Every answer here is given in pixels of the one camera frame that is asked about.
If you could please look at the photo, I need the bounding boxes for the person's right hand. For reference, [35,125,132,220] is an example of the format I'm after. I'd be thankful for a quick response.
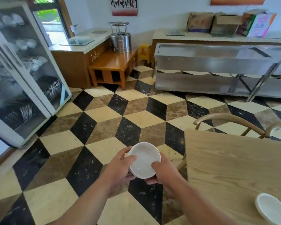
[144,153,186,195]

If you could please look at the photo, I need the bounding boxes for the person's left hand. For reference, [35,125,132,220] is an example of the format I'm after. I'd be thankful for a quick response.
[101,146,137,197]

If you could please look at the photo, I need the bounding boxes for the white ceramic bowl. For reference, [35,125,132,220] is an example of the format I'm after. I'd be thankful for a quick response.
[255,193,281,225]
[128,142,162,179]

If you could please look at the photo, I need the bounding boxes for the person's right forearm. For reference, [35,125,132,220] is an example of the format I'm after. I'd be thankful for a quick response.
[165,173,237,225]

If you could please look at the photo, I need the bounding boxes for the person's left forearm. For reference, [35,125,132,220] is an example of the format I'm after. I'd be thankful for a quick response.
[53,172,117,225]

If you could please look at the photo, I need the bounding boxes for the curved-back wooden chair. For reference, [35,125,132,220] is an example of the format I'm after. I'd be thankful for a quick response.
[265,120,281,140]
[177,113,266,172]

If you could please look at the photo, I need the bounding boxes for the low wooden table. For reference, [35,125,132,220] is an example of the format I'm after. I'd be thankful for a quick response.
[88,47,139,91]

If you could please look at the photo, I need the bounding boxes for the yellow plastic stool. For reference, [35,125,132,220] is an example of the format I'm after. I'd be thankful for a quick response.
[138,44,153,66]

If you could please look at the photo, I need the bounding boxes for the row of steel plates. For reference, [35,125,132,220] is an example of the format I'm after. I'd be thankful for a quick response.
[0,103,37,130]
[36,76,63,101]

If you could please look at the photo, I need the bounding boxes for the wooden cabinet with white top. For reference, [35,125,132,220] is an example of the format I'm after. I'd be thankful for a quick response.
[49,28,113,89]

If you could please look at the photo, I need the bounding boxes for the stainless steel serving counter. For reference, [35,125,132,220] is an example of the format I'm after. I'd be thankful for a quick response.
[153,42,281,102]

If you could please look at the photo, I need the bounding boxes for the stainless steel steamer pot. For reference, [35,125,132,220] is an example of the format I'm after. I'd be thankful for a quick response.
[108,22,132,53]

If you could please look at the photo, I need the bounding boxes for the large glass panel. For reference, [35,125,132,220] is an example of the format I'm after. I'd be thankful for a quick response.
[60,36,95,46]

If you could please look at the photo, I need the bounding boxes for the glass-door dish cabinet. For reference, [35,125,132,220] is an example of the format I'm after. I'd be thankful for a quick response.
[0,2,72,148]

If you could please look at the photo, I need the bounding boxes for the brown cardboard box with print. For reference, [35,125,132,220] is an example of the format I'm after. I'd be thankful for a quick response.
[186,12,214,33]

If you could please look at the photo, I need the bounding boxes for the rows of white dishes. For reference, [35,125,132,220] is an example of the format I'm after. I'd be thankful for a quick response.
[0,13,49,71]

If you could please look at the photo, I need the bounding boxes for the plain open cardboard box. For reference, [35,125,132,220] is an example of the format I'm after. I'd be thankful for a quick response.
[210,12,243,37]

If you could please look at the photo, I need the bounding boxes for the wooden-framed window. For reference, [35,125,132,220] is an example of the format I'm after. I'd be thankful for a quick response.
[26,0,75,46]

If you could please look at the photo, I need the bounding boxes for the colourful printed carton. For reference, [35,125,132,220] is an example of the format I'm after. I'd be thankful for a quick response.
[235,9,277,38]

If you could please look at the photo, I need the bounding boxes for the black and white wall picture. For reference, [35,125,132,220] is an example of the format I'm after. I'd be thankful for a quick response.
[110,0,138,16]

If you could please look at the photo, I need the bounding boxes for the orange wall picture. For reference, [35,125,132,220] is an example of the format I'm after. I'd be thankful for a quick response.
[210,0,266,6]

